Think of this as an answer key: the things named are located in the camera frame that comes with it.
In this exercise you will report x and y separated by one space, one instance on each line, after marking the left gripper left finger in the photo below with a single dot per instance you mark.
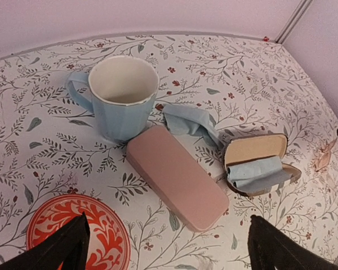
53 247

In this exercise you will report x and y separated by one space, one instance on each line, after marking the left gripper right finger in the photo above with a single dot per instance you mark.
269 248

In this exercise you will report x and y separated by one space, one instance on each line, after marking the light blue cleaning cloth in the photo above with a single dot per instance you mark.
257 175

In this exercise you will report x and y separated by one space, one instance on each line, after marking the brown plaid glasses case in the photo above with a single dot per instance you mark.
246 149

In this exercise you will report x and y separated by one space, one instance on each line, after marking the pink translucent sunglasses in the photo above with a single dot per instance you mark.
325 165

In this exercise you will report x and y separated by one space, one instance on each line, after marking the red patterned bowl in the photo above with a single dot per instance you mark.
109 245

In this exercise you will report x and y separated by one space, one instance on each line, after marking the pink glasses case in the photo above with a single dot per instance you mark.
178 180

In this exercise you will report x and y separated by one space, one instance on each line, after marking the small blue cloth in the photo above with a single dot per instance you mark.
181 120

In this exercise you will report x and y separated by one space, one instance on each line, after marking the right aluminium frame post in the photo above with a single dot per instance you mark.
298 13

